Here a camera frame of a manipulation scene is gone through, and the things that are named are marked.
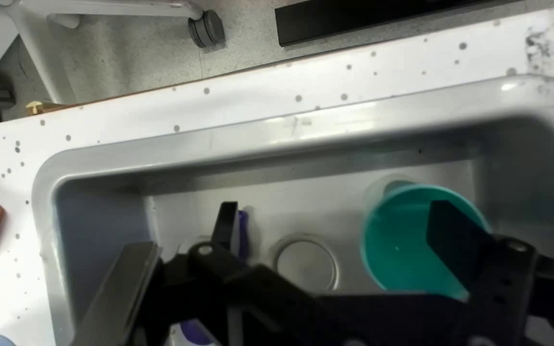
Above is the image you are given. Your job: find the white chair base with caster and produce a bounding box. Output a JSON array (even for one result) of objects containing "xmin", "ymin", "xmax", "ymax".
[{"xmin": 0, "ymin": 0, "xmax": 227, "ymax": 108}]

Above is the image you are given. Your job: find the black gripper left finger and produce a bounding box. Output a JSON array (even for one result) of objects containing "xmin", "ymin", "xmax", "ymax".
[{"xmin": 71, "ymin": 200, "xmax": 318, "ymax": 346}]

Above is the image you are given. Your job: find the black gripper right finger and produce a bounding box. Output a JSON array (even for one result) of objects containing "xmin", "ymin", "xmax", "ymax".
[{"xmin": 425, "ymin": 200, "xmax": 539, "ymax": 346}]

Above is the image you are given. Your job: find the grey toy sink basin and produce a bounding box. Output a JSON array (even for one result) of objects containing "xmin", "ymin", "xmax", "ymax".
[{"xmin": 31, "ymin": 73, "xmax": 554, "ymax": 346}]

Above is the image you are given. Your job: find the black flat panel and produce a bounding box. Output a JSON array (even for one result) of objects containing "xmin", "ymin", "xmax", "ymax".
[{"xmin": 273, "ymin": 0, "xmax": 523, "ymax": 48}]

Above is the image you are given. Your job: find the green plastic cup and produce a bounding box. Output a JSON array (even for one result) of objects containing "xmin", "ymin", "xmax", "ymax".
[{"xmin": 360, "ymin": 179, "xmax": 493, "ymax": 304}]

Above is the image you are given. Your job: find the wooden toy kitchen unit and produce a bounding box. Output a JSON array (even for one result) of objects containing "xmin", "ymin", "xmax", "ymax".
[{"xmin": 0, "ymin": 2, "xmax": 554, "ymax": 346}]

